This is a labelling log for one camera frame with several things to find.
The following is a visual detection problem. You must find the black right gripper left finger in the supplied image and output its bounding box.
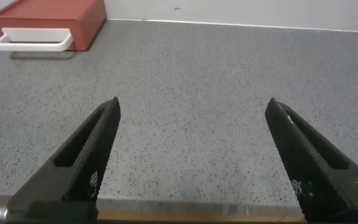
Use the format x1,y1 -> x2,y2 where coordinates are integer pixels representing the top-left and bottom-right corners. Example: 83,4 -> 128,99
6,96 -> 122,222

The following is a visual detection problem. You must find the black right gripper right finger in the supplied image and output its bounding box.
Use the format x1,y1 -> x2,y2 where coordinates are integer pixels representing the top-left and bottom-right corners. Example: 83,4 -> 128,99
265,97 -> 358,223

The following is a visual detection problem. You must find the red drawer cabinet housing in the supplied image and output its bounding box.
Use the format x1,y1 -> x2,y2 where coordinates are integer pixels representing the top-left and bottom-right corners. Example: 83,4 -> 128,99
0,0 -> 108,52

